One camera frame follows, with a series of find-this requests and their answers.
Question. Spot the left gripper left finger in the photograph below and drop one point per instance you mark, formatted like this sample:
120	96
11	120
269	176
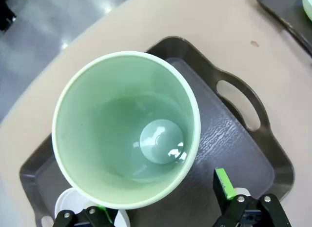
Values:
73	218

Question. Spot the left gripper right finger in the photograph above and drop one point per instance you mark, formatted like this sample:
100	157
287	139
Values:
243	212

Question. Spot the black equipment stand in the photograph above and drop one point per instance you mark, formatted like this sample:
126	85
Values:
6	12

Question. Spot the white bowl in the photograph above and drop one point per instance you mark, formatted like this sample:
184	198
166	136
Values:
67	197

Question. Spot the tall light green cup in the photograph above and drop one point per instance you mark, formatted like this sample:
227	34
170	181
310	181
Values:
122	129

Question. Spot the light green bowl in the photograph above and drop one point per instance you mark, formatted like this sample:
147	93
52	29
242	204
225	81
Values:
308	5

